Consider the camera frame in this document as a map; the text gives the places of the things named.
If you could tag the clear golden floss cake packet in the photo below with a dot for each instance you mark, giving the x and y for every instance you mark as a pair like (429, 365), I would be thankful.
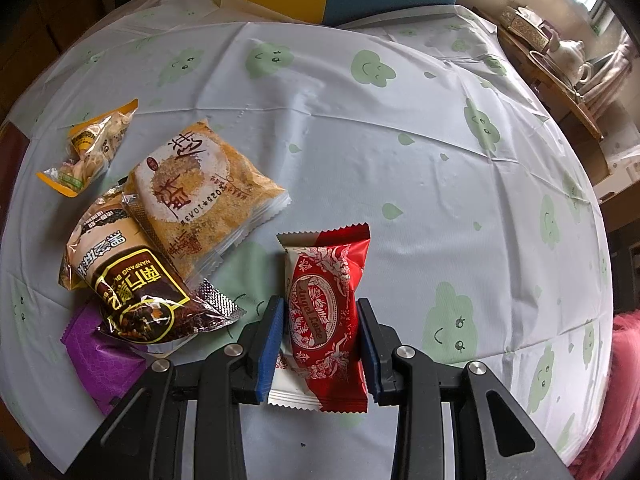
(200, 195)

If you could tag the pale tied curtain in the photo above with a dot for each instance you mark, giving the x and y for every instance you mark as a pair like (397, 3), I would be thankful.
(612, 70)

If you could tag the wooden side table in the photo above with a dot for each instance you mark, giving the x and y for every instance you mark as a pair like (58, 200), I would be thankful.
(575, 115)

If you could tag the red and white cake packet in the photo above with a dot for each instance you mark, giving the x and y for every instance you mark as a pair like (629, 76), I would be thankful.
(320, 310)

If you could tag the pink blanket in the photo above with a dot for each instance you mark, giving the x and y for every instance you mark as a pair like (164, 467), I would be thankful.
(620, 385)

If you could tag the black and brown bun packet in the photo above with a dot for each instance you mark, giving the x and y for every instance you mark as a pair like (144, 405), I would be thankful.
(135, 290)

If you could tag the patterned tissue box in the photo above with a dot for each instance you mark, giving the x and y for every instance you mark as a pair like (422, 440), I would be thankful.
(525, 27)

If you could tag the white teapot on tray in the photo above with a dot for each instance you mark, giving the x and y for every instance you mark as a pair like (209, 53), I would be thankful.
(547, 72)

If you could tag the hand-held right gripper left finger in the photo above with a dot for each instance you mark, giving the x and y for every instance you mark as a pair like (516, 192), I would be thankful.
(270, 350)

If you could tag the purple snack packet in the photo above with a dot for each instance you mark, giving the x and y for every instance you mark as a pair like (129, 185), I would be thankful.
(95, 360)

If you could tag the white cloud-print tablecloth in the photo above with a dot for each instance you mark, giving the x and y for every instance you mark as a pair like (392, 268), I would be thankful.
(375, 160)

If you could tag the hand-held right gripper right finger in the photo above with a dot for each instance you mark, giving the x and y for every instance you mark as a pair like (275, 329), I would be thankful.
(372, 355)

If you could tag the wooden wardrobe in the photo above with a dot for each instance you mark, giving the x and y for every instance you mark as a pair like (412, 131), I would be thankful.
(60, 10)

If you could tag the orange nut packet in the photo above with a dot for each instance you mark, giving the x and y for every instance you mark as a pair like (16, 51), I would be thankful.
(95, 150)

